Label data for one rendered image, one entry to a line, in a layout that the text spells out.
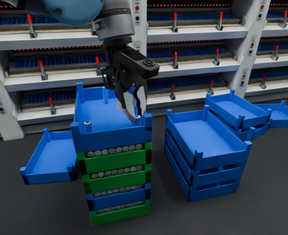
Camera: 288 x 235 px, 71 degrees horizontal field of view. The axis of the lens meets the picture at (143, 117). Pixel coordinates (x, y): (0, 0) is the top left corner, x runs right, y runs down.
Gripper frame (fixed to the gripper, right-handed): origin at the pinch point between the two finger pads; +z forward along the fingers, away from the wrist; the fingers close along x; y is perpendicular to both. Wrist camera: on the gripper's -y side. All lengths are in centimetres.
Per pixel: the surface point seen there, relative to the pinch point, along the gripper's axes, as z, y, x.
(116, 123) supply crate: 3.3, 10.8, 0.3
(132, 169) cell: 16.1, 3.8, 2.8
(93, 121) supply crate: 1.9, 16.4, 5.1
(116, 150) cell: 7.9, 3.8, 6.4
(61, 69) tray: -14, 68, -9
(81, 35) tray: -28, 54, -18
